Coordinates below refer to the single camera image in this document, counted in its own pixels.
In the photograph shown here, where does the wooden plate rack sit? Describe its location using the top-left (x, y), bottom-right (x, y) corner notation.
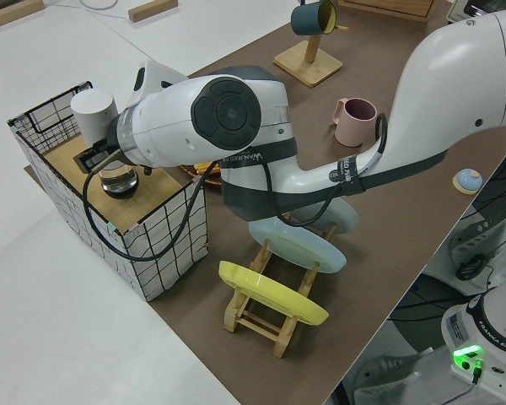
top-left (223, 219), bottom-right (338, 359)

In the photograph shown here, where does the thin white cable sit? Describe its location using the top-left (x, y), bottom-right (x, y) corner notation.
top-left (46, 0), bottom-right (127, 20)

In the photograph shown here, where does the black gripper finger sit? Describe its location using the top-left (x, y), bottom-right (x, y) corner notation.
top-left (74, 148), bottom-right (106, 174)

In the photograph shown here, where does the white toaster oven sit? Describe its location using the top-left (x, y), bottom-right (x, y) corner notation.
top-left (445, 0), bottom-right (506, 23)

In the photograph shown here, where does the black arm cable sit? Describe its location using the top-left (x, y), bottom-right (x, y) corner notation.
top-left (83, 113), bottom-right (389, 262)

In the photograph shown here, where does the wire grid wooden shelf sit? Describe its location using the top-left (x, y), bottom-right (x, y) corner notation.
top-left (7, 81), bottom-right (210, 303)

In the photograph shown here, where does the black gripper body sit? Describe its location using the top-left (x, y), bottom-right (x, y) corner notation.
top-left (91, 137), bottom-right (118, 166)

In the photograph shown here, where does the wooden block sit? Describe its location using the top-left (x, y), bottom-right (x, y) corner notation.
top-left (127, 0), bottom-right (179, 23)
top-left (0, 0), bottom-right (46, 30)

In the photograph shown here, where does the wooden mug rack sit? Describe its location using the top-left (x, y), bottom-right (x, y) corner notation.
top-left (272, 0), bottom-right (349, 89)

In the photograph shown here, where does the wooden cabinet box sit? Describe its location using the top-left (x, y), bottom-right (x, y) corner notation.
top-left (336, 0), bottom-right (438, 23)

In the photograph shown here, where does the dark blue mug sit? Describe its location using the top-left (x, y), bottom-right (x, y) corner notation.
top-left (289, 0), bottom-right (339, 35)

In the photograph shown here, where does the blue desk bell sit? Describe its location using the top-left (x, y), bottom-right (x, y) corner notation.
top-left (452, 168), bottom-right (485, 196)

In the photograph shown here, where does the grey plate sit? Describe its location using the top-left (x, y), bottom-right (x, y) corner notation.
top-left (277, 197), bottom-right (359, 235)

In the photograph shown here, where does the light blue plate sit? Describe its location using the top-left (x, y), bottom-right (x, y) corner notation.
top-left (248, 219), bottom-right (347, 275)

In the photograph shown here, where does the glass water bottle white cap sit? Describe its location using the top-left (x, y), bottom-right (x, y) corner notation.
top-left (70, 88), bottom-right (141, 199)

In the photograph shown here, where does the brown table mat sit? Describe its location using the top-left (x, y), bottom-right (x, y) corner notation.
top-left (24, 0), bottom-right (506, 405)

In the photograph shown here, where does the pink mug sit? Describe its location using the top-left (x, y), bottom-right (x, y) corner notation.
top-left (331, 96), bottom-right (379, 148)

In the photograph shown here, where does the brown wicker basket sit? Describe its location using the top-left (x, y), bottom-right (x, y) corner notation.
top-left (179, 161), bottom-right (224, 186)

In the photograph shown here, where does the yellow plate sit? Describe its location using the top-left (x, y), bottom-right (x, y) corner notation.
top-left (218, 260), bottom-right (330, 326)

